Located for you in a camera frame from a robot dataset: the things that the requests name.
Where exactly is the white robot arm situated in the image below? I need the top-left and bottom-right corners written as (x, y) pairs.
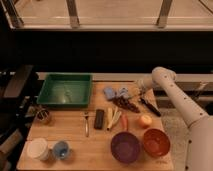
top-left (136, 67), bottom-right (213, 171)

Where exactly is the blue towel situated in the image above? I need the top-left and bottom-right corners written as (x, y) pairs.
top-left (102, 86), bottom-right (133, 102)

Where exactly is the green plastic tray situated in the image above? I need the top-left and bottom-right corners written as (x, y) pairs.
top-left (37, 73), bottom-right (92, 108)

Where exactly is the orange apple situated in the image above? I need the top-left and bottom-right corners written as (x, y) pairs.
top-left (138, 115), bottom-right (152, 129)

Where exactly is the orange carrot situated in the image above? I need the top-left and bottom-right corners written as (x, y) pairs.
top-left (121, 114), bottom-right (128, 131)

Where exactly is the pale corn cob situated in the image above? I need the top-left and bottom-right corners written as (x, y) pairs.
top-left (107, 108), bottom-right (121, 130)

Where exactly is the black rectangular block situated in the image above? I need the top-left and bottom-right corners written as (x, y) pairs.
top-left (94, 109), bottom-right (105, 129)

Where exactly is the red bowl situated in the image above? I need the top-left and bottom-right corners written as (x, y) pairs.
top-left (142, 129), bottom-right (170, 158)

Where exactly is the purple bowl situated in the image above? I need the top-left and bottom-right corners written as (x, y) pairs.
top-left (110, 131), bottom-right (141, 164)

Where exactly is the metal fork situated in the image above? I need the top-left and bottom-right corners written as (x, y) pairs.
top-left (84, 112), bottom-right (89, 137)

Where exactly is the blue cup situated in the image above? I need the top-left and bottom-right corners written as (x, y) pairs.
top-left (52, 141), bottom-right (70, 160)

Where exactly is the white cup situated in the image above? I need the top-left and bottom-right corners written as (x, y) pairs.
top-left (27, 138), bottom-right (49, 161)

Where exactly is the black handled knife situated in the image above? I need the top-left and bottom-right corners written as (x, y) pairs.
top-left (140, 98), bottom-right (161, 117)

